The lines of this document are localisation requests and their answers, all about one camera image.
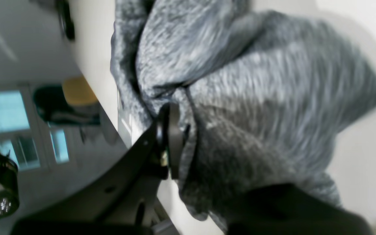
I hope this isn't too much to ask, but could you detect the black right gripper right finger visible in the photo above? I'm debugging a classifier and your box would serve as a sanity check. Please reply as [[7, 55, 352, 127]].
[[224, 184, 373, 235]]

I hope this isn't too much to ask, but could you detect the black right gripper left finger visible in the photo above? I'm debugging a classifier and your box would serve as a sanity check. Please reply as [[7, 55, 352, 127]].
[[11, 103, 184, 235]]

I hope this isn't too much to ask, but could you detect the grey long-sleeve T-shirt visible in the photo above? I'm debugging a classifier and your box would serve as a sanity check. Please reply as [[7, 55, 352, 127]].
[[110, 0, 376, 231]]

